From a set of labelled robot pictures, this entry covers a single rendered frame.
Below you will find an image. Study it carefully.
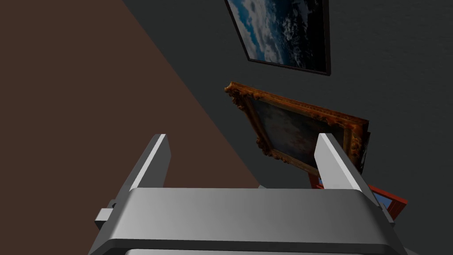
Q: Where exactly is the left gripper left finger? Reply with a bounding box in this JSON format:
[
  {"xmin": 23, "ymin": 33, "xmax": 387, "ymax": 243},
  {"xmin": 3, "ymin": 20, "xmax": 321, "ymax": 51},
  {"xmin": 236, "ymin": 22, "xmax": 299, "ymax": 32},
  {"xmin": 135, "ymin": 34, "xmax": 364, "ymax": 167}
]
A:
[{"xmin": 114, "ymin": 134, "xmax": 172, "ymax": 208}]

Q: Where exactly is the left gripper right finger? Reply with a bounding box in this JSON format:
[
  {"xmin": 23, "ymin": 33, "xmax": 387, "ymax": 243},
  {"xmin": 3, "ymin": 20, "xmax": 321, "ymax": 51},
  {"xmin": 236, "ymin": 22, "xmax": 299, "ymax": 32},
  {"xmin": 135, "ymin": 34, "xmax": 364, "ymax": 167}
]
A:
[{"xmin": 314, "ymin": 132, "xmax": 380, "ymax": 208}]

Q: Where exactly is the ornate gold framed painting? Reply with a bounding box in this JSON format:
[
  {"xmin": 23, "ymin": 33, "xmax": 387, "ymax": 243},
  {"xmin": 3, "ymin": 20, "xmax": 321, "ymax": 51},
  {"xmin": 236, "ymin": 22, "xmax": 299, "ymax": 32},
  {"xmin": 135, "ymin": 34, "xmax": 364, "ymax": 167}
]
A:
[{"xmin": 224, "ymin": 82, "xmax": 371, "ymax": 177}]

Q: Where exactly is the red framed picture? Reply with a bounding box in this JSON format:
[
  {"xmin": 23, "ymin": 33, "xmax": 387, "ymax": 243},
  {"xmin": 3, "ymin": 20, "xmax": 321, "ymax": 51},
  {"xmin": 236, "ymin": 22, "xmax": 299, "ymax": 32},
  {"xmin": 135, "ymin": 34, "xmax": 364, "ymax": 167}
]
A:
[{"xmin": 307, "ymin": 172, "xmax": 408, "ymax": 220}]

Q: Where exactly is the black framed sky picture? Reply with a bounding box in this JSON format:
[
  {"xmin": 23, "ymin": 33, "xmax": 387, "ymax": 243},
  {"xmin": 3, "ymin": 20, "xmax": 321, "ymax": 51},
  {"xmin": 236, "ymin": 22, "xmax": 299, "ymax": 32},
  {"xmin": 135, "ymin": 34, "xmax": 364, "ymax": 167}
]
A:
[{"xmin": 224, "ymin": 0, "xmax": 331, "ymax": 77}]

